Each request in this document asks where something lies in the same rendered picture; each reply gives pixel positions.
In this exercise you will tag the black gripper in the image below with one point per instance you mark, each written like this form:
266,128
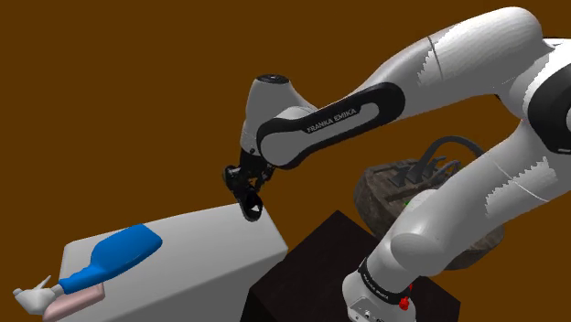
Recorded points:
249,171

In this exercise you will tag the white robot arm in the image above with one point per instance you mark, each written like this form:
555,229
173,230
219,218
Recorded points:
468,53

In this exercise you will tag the white boxy furniture piece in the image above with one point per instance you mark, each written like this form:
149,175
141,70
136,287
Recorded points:
200,267

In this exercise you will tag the dark robot stand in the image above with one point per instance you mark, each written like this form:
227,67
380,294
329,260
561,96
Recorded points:
312,267

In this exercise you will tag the stone basin with black faucet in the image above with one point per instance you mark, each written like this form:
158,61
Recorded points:
379,196

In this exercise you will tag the blue spray bottle white nozzle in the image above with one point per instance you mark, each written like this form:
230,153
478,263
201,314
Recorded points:
120,252

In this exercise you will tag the pink bar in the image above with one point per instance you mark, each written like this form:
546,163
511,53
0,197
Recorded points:
76,305

